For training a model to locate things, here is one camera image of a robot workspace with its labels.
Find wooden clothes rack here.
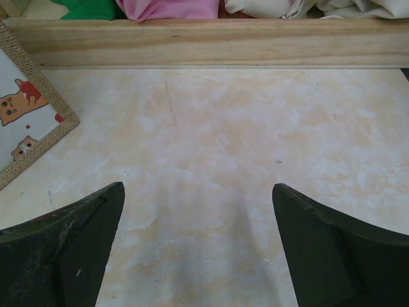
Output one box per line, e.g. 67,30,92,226
4,1,408,68

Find pink shirt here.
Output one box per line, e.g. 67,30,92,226
116,0,219,22

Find beige cloth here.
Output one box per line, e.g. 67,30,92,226
224,0,408,19

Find green tank top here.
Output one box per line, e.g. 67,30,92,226
53,0,126,20

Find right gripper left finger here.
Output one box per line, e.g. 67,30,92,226
1,182,125,306

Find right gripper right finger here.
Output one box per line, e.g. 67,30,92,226
272,184,408,306

